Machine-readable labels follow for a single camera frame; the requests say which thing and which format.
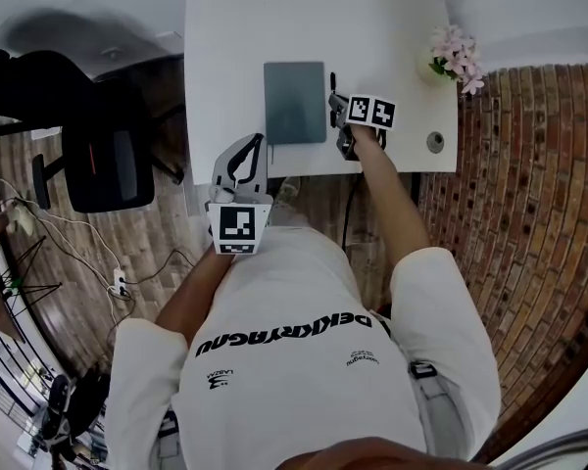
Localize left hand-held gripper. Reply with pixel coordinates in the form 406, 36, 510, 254
206, 133, 274, 257

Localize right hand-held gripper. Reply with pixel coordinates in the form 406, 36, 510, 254
327, 93, 397, 162

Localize grey notebook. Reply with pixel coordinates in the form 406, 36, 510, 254
263, 60, 328, 165

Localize person's left forearm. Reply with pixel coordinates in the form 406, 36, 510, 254
155, 250, 237, 333

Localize person's right forearm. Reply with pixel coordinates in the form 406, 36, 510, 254
352, 127, 433, 269

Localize white desk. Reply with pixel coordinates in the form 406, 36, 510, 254
183, 0, 460, 188

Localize black office chair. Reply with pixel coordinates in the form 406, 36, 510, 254
0, 45, 187, 214

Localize person's light trousers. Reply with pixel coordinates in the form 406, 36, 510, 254
268, 176, 311, 230

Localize white vase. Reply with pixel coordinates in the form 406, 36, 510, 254
416, 49, 453, 87

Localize pink flower bunch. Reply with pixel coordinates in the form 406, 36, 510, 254
429, 23, 487, 97

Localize white power strip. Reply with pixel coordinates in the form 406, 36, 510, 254
111, 267, 129, 298

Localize person's white shirt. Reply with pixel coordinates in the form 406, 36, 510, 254
105, 225, 503, 470

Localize white shoe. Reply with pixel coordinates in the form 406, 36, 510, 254
6, 205, 34, 235

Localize black metal railing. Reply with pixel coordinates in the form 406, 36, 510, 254
0, 325, 74, 440

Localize white power cable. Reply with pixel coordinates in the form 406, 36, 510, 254
0, 173, 128, 332

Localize wooden side table wire legs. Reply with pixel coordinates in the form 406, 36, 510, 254
0, 211, 64, 345

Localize grey shoulder strap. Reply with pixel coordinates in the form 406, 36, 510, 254
154, 411, 183, 470
409, 359, 465, 452

